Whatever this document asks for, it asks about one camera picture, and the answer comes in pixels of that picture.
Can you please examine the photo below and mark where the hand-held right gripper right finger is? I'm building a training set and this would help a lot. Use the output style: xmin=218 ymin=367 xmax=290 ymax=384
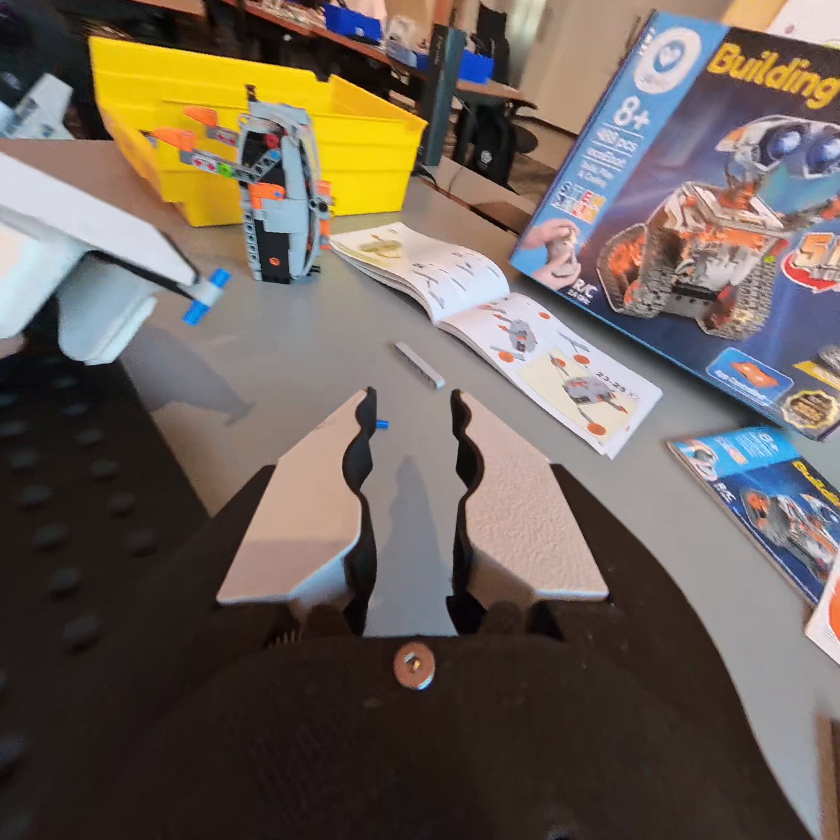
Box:
xmin=448 ymin=388 xmax=611 ymax=636

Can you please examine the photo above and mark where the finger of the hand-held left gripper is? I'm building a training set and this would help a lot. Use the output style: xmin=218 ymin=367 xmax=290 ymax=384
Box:
xmin=0 ymin=209 xmax=201 ymax=366
xmin=0 ymin=152 xmax=201 ymax=293

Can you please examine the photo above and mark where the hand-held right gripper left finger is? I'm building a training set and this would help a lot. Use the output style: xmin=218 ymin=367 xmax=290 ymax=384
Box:
xmin=215 ymin=386 xmax=380 ymax=636

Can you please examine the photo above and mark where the grey connector with blue pins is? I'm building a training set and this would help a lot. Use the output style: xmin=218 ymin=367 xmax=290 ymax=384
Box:
xmin=182 ymin=268 xmax=232 ymax=327

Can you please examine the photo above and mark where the grey desk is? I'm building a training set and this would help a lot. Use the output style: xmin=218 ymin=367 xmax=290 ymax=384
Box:
xmin=0 ymin=138 xmax=840 ymax=840

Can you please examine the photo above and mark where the white printed carton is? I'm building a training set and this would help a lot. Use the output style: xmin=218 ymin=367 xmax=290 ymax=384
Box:
xmin=0 ymin=72 xmax=74 ymax=140

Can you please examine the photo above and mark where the grey perforated beam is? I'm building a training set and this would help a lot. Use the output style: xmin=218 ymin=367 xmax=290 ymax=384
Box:
xmin=394 ymin=341 xmax=447 ymax=391

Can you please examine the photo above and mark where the black studded panel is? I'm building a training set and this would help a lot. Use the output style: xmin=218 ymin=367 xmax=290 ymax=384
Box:
xmin=0 ymin=341 xmax=211 ymax=840

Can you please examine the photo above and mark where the grey orange building block model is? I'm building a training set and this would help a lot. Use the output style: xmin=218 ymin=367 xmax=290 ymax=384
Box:
xmin=143 ymin=85 xmax=334 ymax=284

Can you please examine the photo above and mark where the blue closed booklet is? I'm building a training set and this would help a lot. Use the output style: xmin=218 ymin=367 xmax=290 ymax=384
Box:
xmin=666 ymin=427 xmax=840 ymax=608

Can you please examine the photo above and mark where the open instruction booklet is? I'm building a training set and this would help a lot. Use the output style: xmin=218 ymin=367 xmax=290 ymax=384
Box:
xmin=328 ymin=222 xmax=664 ymax=460

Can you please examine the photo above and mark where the yellow plastic bin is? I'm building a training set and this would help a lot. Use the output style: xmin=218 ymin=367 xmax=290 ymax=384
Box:
xmin=88 ymin=36 xmax=429 ymax=228

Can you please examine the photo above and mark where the long wooden background table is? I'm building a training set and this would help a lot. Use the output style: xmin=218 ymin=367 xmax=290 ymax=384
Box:
xmin=131 ymin=0 xmax=539 ymax=109

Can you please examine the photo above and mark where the orange white sticker sheet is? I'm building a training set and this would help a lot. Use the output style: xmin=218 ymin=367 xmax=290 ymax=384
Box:
xmin=804 ymin=571 xmax=840 ymax=667

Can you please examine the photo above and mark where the blue storage bin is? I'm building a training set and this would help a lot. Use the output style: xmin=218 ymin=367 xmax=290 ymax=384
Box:
xmin=420 ymin=49 xmax=494 ymax=85
xmin=325 ymin=3 xmax=383 ymax=43

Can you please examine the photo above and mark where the blue toy robot box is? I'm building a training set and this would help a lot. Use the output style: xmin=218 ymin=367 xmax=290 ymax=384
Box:
xmin=508 ymin=10 xmax=840 ymax=442

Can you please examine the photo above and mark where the black office chair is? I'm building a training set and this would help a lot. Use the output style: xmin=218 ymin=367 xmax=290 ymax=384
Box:
xmin=453 ymin=98 xmax=552 ymax=191

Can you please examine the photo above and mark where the dark flat monitor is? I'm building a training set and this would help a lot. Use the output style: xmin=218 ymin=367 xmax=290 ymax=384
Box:
xmin=419 ymin=25 xmax=468 ymax=166

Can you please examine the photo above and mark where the dark brown strip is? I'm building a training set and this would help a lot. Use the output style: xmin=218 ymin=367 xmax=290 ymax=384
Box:
xmin=814 ymin=715 xmax=840 ymax=837

